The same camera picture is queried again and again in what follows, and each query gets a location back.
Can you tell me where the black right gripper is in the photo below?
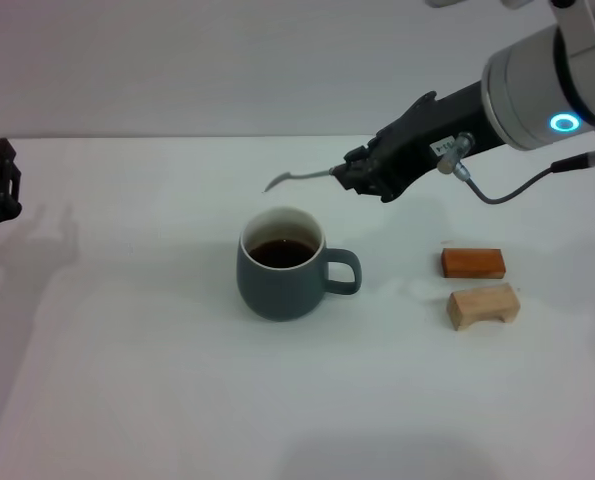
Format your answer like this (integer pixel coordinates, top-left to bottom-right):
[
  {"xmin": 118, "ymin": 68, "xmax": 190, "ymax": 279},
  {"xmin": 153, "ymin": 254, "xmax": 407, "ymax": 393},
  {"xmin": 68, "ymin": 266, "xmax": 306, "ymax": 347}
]
[{"xmin": 332, "ymin": 79, "xmax": 503, "ymax": 204}]

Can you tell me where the pink-handled metal spoon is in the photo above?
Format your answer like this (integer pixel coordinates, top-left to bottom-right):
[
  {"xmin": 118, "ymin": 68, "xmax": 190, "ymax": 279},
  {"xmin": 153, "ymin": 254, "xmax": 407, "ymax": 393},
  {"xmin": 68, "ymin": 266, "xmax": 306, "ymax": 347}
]
[{"xmin": 261, "ymin": 167, "xmax": 341, "ymax": 194}]

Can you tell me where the dark grey ceramic mug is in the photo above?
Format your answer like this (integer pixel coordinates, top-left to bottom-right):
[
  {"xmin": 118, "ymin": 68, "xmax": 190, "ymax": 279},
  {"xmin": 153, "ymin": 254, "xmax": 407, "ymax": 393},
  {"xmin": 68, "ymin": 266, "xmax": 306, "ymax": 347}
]
[{"xmin": 235, "ymin": 204, "xmax": 363, "ymax": 322}]

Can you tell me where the dark coffee liquid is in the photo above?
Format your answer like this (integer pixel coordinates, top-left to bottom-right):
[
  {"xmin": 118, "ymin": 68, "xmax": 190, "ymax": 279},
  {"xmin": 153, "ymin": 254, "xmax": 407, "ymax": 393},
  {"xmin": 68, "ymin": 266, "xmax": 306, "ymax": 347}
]
[{"xmin": 249, "ymin": 239, "xmax": 316, "ymax": 269}]

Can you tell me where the orange-brown wooden block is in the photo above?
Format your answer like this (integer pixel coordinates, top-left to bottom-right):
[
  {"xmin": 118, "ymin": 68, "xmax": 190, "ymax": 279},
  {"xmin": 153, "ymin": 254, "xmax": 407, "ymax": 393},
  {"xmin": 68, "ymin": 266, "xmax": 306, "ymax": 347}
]
[{"xmin": 440, "ymin": 247, "xmax": 507, "ymax": 280}]

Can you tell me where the light wooden arch block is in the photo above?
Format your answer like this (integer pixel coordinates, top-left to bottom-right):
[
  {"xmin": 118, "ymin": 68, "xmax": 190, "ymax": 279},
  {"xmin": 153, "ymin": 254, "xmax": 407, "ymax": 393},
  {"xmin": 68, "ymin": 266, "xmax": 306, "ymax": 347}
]
[{"xmin": 446, "ymin": 282, "xmax": 521, "ymax": 332}]

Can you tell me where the grey right wrist cable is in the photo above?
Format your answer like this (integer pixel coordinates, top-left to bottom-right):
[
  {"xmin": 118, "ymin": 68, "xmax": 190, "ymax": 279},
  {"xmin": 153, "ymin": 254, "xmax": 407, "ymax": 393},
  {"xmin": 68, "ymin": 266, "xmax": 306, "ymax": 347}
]
[{"xmin": 436, "ymin": 124, "xmax": 595, "ymax": 206}]

